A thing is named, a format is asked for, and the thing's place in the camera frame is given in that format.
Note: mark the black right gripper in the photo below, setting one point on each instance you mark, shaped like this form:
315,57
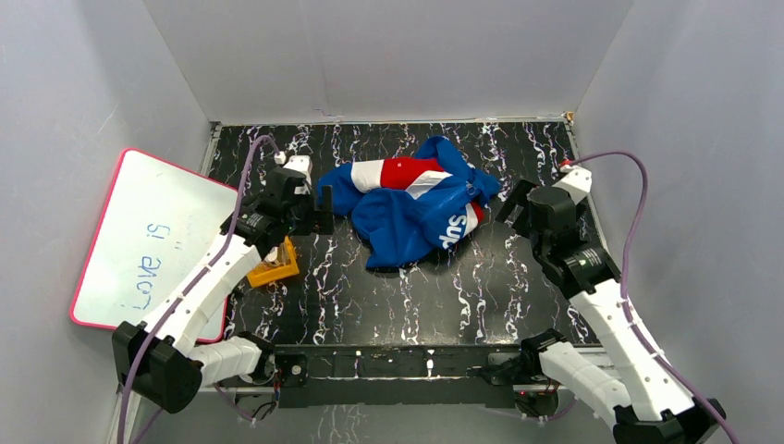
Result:
519,197

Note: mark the pink-framed whiteboard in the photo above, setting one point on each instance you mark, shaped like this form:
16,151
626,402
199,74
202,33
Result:
158,221

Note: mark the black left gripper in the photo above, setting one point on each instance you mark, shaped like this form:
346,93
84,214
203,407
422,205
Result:
312,216

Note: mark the orange plastic box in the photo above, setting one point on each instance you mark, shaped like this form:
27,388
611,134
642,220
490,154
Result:
279,264

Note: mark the blue red white jacket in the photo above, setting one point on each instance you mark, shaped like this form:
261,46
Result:
409,206

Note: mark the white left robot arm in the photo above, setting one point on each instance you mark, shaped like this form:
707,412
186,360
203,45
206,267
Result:
159,358

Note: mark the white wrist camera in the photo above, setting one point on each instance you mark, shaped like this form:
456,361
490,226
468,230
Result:
298,163
576,180

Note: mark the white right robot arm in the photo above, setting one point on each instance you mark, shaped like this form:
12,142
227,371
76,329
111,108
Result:
643,402

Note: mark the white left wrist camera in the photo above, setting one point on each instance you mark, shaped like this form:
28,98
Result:
298,163

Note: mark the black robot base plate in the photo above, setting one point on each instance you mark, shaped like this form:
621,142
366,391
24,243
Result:
493,376

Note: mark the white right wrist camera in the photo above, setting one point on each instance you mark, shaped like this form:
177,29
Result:
576,180

